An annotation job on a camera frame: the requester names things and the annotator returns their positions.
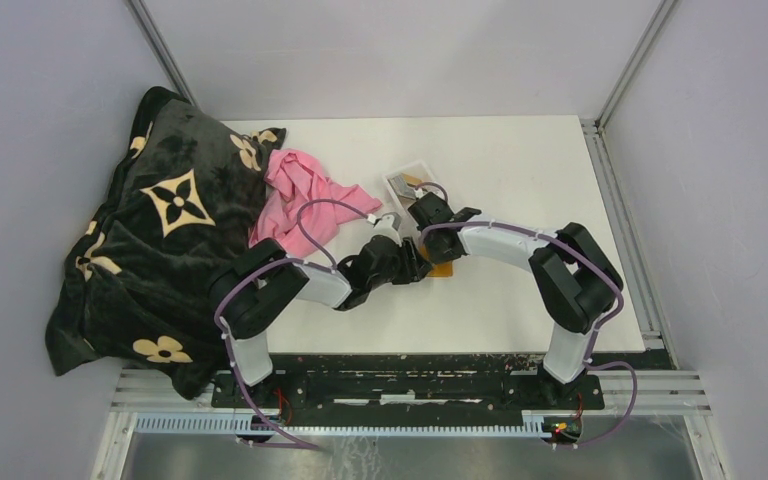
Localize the yellow leather card holder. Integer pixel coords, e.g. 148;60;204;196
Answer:
419;247;454;278

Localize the white plastic tray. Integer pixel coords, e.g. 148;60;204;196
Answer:
382;160;449;235

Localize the stack of credit cards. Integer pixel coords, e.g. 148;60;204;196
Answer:
386;173;422;202

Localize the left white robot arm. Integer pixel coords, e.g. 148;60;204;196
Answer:
208;234;433;407

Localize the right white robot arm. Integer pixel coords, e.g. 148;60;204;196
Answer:
407;193;624;408

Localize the pink cloth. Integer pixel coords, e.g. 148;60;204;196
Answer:
249;149;382;257

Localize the black floral blanket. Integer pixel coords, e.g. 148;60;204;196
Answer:
44;86;287;400

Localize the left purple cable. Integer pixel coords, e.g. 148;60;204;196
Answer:
214;199;385;452

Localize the purple cable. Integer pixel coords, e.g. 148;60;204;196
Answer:
415;182;638;449
214;199;385;452

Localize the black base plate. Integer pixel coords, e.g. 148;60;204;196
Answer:
211;352;673;429

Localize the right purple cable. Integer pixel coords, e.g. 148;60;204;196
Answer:
415;182;638;449

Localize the aluminium frame rail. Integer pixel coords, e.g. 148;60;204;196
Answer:
581;119;712;417

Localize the white slotted cable duct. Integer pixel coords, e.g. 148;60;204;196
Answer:
134;413;550;439

